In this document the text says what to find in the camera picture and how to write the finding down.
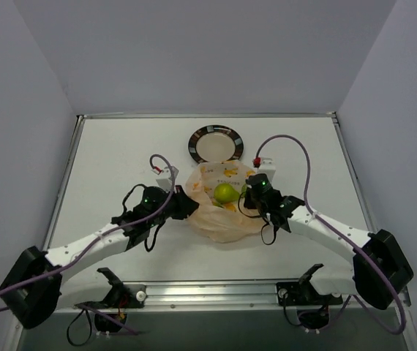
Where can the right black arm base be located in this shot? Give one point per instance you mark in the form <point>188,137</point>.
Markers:
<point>302,306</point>

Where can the brown rimmed ceramic plate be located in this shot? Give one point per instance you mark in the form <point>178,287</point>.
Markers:
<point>215,143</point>

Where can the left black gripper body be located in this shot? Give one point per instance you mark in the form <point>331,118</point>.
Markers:
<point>183,205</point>

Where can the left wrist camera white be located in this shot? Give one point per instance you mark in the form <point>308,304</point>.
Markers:
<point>166,177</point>

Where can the translucent orange plastic bag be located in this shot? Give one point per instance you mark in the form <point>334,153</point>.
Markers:
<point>221,222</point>

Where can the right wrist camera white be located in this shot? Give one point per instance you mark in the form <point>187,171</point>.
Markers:
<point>264,165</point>

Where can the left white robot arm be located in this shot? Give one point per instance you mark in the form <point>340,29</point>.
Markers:
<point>32,288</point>

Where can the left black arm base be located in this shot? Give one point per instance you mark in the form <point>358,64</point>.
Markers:
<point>110,312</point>

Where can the aluminium front rail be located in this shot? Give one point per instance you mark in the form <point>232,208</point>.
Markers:
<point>212,295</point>

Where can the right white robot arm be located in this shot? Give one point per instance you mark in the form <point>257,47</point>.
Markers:
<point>377,260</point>

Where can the green fake pear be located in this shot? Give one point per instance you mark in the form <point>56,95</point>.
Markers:
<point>225,193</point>

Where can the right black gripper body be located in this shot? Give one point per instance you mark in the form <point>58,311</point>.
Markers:
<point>251,196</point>

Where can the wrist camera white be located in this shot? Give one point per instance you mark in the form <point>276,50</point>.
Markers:
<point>166,177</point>
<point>264,165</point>

